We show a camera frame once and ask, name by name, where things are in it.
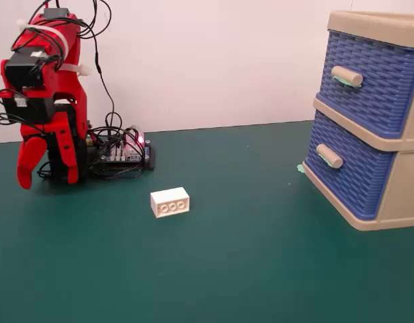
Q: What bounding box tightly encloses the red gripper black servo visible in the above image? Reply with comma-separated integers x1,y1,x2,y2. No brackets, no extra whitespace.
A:
0,80,90,190

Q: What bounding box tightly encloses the white building brick cube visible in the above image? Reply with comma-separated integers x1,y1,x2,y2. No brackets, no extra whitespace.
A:
149,186,191,219

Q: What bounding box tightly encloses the blue woven drawer beige handle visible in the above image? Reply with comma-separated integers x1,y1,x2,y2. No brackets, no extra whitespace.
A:
319,30,414,139
304,110,396,219

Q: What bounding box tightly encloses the black controller board with LEDs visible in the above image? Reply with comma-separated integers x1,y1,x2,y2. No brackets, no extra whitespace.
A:
92,133,157,171

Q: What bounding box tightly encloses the short white zip tie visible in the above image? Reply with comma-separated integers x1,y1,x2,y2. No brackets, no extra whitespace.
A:
60,63,93,77

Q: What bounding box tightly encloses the long white zip tie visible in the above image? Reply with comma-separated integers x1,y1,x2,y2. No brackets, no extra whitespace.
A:
16,20,69,57

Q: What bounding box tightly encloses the dark green table mat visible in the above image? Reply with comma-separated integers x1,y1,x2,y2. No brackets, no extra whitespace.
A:
0,120,414,323

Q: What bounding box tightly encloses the green putty strip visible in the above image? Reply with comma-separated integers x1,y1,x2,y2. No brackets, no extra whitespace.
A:
333,76,362,89

